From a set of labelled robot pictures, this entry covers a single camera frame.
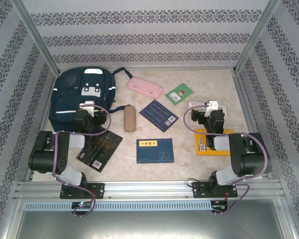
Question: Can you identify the black paperback book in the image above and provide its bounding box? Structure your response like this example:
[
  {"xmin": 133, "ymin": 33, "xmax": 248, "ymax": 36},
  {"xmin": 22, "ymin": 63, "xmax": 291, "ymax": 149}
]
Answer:
[{"xmin": 76, "ymin": 126, "xmax": 124, "ymax": 173}]

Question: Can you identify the left small circuit board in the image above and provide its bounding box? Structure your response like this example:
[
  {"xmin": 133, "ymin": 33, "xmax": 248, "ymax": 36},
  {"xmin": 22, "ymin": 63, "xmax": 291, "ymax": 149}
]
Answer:
[{"xmin": 72, "ymin": 201, "xmax": 92, "ymax": 209}]

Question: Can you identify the aluminium back rail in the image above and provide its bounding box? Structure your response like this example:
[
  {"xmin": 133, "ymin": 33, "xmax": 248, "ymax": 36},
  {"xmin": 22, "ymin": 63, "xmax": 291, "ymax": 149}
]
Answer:
[{"xmin": 58, "ymin": 66, "xmax": 236, "ymax": 73}]

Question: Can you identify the green notebook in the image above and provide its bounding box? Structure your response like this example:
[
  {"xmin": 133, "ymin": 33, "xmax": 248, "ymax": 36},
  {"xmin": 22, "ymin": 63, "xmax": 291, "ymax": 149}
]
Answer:
[{"xmin": 164, "ymin": 83, "xmax": 194, "ymax": 106}]

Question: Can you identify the aluminium side rail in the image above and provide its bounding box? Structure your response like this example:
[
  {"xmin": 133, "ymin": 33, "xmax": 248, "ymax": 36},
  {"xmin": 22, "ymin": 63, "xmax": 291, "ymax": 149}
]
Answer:
[
  {"xmin": 23, "ymin": 73, "xmax": 61, "ymax": 182},
  {"xmin": 233, "ymin": 73, "xmax": 274, "ymax": 179}
]

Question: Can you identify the grey slotted cable duct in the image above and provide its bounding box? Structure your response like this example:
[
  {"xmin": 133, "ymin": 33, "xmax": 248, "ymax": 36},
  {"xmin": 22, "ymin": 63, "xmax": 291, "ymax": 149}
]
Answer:
[{"xmin": 23, "ymin": 201, "xmax": 212, "ymax": 212}]

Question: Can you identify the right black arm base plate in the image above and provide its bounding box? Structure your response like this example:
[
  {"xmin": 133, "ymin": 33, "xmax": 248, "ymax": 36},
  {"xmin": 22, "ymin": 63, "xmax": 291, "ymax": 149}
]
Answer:
[{"xmin": 192, "ymin": 181, "xmax": 239, "ymax": 199}]

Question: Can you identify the dark blue patterned notebook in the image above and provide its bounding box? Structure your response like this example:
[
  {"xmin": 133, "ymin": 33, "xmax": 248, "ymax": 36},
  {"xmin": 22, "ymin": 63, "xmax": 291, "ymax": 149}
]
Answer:
[{"xmin": 139, "ymin": 99, "xmax": 180, "ymax": 132}]

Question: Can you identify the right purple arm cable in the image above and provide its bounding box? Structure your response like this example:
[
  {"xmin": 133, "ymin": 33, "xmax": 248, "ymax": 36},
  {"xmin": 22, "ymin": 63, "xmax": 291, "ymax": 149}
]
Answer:
[{"xmin": 183, "ymin": 104, "xmax": 272, "ymax": 218}]

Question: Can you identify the right small circuit board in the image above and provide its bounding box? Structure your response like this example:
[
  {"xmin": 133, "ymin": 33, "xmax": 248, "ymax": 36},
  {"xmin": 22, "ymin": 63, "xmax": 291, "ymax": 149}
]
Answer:
[{"xmin": 211, "ymin": 200, "xmax": 229, "ymax": 210}]

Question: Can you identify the tan cork glasses case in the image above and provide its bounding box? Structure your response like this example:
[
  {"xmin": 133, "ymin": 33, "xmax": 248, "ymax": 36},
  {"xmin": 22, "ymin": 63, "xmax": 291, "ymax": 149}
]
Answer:
[{"xmin": 124, "ymin": 105, "xmax": 137, "ymax": 132}]

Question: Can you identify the aluminium frame post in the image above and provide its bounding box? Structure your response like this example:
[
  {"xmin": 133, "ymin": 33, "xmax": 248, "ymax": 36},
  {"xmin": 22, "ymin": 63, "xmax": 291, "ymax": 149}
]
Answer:
[
  {"xmin": 233, "ymin": 0, "xmax": 281, "ymax": 74},
  {"xmin": 11, "ymin": 0, "xmax": 62, "ymax": 75}
]

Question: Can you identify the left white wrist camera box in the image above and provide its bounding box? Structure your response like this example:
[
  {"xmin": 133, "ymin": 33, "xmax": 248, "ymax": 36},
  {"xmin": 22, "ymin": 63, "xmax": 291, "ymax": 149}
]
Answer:
[{"xmin": 79, "ymin": 100, "xmax": 97, "ymax": 117}]

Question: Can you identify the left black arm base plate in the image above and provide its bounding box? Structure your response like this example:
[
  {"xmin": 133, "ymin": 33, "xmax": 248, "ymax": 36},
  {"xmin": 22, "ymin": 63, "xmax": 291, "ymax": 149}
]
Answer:
[{"xmin": 59, "ymin": 183, "xmax": 105, "ymax": 200}]

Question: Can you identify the small circuit board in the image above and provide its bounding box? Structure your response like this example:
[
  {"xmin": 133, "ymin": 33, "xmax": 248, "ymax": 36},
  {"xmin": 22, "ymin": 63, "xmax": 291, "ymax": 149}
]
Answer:
[
  {"xmin": 72, "ymin": 201, "xmax": 92, "ymax": 209},
  {"xmin": 211, "ymin": 200, "xmax": 229, "ymax": 210}
]

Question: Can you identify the blue book with yellow label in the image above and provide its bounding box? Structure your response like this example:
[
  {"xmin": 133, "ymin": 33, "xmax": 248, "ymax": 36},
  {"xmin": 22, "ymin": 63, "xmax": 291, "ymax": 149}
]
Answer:
[{"xmin": 136, "ymin": 138, "xmax": 175, "ymax": 165}]

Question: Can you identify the left aluminium side rail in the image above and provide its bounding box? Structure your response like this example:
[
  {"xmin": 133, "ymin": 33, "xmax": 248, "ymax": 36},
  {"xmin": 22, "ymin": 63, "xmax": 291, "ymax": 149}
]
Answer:
[{"xmin": 23, "ymin": 73, "xmax": 61, "ymax": 182}]

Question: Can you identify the right aluminium frame post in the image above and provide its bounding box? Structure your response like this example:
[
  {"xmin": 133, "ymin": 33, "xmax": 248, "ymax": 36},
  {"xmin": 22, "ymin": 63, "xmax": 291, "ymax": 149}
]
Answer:
[{"xmin": 233, "ymin": 0, "xmax": 281, "ymax": 74}]

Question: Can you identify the left aluminium frame post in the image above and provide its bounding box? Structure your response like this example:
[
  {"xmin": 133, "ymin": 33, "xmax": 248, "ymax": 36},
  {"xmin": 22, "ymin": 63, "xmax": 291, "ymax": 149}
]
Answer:
[{"xmin": 11, "ymin": 0, "xmax": 62, "ymax": 75}]

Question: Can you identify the right aluminium side rail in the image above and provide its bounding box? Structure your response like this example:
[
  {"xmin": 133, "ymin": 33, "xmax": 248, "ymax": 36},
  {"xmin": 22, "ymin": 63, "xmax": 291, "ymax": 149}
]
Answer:
[{"xmin": 233, "ymin": 73, "xmax": 274, "ymax": 179}]

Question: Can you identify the pink pencil case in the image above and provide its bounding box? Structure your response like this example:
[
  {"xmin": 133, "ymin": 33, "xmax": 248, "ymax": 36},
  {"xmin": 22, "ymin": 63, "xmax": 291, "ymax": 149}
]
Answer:
[{"xmin": 127, "ymin": 76, "xmax": 164, "ymax": 98}]

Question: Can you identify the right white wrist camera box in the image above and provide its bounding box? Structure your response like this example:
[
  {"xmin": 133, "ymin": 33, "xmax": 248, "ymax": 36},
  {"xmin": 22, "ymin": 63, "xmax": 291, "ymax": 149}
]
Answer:
[{"xmin": 205, "ymin": 100, "xmax": 219, "ymax": 117}]

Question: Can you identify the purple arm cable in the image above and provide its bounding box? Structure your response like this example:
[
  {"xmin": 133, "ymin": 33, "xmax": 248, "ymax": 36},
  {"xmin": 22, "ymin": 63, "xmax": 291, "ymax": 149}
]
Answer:
[
  {"xmin": 51, "ymin": 104, "xmax": 112, "ymax": 218},
  {"xmin": 183, "ymin": 104, "xmax": 272, "ymax": 218}
]

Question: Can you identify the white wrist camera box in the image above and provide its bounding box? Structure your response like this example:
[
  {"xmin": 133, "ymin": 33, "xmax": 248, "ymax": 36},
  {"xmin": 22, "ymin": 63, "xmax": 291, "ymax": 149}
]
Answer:
[
  {"xmin": 79, "ymin": 100, "xmax": 97, "ymax": 117},
  {"xmin": 205, "ymin": 100, "xmax": 219, "ymax": 117}
]

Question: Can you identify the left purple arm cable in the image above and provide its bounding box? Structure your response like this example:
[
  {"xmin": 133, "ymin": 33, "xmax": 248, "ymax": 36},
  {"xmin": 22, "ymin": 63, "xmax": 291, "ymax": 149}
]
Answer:
[{"xmin": 51, "ymin": 104, "xmax": 112, "ymax": 218}]

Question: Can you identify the navy blue school backpack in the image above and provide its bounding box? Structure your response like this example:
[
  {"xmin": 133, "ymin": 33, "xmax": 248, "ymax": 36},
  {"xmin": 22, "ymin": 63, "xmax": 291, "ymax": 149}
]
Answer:
[{"xmin": 48, "ymin": 66, "xmax": 134, "ymax": 132}]

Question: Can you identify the grey metal sheet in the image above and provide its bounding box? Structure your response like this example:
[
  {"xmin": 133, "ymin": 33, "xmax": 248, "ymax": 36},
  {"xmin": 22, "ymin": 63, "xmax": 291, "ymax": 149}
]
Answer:
[{"xmin": 4, "ymin": 211, "xmax": 296, "ymax": 239}]

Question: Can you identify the aluminium mounting rail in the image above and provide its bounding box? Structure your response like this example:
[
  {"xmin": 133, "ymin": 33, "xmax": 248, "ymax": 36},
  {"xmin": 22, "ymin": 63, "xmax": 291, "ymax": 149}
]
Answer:
[{"xmin": 13, "ymin": 181, "xmax": 282, "ymax": 200}]

